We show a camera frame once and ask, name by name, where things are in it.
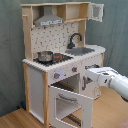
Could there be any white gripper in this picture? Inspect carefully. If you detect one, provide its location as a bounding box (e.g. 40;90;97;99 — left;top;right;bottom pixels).
86;67;109;86

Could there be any white microwave door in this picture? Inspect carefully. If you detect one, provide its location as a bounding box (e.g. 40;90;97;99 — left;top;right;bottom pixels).
91;3;104;22

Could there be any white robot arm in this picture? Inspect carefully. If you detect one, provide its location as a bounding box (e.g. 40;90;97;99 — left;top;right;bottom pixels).
86;67;128;102

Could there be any wooden toy kitchen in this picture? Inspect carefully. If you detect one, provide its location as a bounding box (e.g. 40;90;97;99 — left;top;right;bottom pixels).
22;2;105;128

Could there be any grey ice dispenser panel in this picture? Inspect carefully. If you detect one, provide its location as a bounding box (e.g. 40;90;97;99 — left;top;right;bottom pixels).
85;64;97;69

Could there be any right red stove knob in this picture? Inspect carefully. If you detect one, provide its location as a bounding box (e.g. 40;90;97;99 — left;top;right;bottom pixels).
71;66;79;73

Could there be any red stove knob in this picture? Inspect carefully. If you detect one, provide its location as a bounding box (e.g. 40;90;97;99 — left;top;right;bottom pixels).
54;73;60;79
71;66;79;73

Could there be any grey sink basin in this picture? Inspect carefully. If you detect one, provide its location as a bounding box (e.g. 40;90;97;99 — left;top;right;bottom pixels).
66;47;94;56

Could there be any black faucet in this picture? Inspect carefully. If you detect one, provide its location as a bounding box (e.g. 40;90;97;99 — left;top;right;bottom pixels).
67;32;83;50

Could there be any left red stove knob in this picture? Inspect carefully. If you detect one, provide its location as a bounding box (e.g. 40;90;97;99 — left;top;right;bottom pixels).
54;73;60;79

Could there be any black stovetop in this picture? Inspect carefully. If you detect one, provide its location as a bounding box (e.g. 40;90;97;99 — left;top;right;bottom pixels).
35;53;71;67

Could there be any white oven door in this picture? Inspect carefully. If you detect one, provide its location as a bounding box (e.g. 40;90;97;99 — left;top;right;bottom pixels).
49;86;93;128

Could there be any silver cooking pot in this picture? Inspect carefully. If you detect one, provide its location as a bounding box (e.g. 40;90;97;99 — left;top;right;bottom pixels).
38;51;53;62

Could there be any grey range hood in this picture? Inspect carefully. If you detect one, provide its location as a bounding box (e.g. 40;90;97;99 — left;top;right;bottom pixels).
35;5;64;27

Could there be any grey fridge door handle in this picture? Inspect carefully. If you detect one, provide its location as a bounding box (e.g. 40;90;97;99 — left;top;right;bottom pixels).
82;76;86;90

